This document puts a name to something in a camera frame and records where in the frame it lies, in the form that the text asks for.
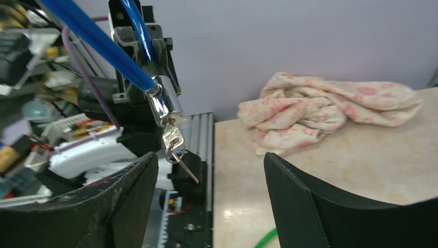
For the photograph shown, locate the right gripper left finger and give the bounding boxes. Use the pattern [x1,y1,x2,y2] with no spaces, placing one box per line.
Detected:
[1,152,159,247]

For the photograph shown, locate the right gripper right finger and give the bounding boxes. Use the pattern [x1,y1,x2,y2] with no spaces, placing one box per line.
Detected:
[263,153,437,247]

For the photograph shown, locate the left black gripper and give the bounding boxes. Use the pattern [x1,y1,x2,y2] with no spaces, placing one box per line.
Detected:
[108,1,181,96]

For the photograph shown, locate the green cable lock loop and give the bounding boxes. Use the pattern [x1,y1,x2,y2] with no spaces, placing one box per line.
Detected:
[255,228,277,248]

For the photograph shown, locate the blue cable lock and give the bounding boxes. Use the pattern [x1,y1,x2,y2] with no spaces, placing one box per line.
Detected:
[42,1,184,127]

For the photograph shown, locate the blue cable lock keys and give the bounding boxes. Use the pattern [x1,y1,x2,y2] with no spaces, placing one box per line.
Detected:
[162,125,199,183]

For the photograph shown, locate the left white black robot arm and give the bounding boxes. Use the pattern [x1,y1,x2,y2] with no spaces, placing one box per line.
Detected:
[45,1,184,179]

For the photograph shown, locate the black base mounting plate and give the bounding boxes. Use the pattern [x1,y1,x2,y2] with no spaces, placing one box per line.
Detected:
[158,151,213,247]

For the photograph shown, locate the pink floral white cloth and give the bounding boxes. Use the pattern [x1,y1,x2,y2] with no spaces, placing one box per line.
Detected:
[237,72,423,156]

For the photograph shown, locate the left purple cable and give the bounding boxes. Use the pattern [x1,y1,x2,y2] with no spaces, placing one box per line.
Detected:
[61,15,122,132]

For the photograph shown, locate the aluminium frame rail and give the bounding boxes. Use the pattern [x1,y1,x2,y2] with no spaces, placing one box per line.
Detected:
[142,112,215,248]

